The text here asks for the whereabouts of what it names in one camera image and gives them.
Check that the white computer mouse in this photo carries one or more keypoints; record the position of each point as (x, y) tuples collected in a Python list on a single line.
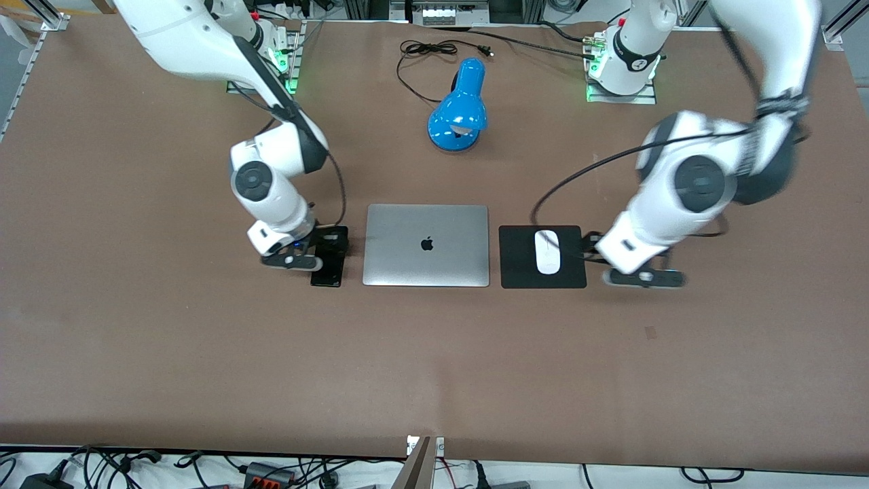
[(547, 252)]

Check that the black orange power strip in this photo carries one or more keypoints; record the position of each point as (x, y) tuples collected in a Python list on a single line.
[(268, 473)]

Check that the grey control box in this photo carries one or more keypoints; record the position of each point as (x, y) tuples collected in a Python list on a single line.
[(453, 12)]

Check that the silver laptop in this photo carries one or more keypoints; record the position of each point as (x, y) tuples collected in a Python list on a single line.
[(426, 244)]

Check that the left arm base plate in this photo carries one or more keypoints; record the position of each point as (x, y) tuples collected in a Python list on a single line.
[(621, 96)]

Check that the black smartphone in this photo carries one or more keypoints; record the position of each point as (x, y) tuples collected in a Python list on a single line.
[(329, 275)]

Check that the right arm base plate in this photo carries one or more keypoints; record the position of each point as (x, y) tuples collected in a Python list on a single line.
[(288, 64)]

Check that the aluminium frame corner bracket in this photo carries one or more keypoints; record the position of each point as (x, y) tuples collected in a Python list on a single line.
[(53, 20), (838, 30)]

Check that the blue desk lamp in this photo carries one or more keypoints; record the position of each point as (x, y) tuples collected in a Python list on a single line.
[(460, 109)]

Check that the black power adapter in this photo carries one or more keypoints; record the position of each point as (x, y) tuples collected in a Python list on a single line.
[(47, 481)]

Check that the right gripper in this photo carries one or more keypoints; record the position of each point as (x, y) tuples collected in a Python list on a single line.
[(330, 238)]

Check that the black mouse pad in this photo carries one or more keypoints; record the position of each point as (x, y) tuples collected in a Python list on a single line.
[(519, 265)]

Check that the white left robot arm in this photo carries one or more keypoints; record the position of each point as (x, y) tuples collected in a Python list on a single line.
[(699, 180)]

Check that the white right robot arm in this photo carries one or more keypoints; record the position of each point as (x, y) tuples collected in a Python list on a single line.
[(265, 180)]

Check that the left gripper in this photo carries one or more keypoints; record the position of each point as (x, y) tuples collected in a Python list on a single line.
[(592, 246)]

